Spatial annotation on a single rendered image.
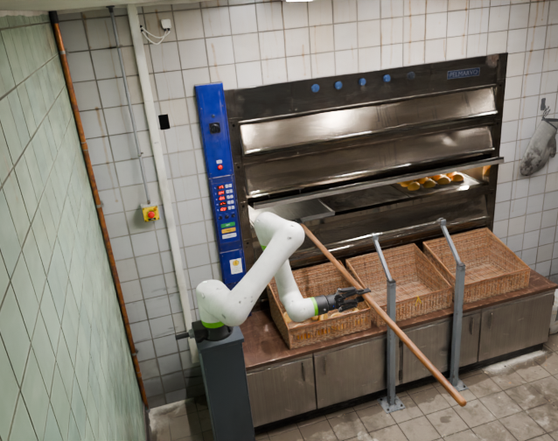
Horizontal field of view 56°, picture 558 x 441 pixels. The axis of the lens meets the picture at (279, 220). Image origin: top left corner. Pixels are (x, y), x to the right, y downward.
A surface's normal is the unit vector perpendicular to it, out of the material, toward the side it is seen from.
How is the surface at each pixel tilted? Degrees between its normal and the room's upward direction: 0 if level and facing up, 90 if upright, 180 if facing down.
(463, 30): 90
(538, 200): 90
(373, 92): 90
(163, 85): 90
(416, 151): 70
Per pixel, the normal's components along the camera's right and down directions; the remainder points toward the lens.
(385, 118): 0.25, 0.02
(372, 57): 0.29, 0.36
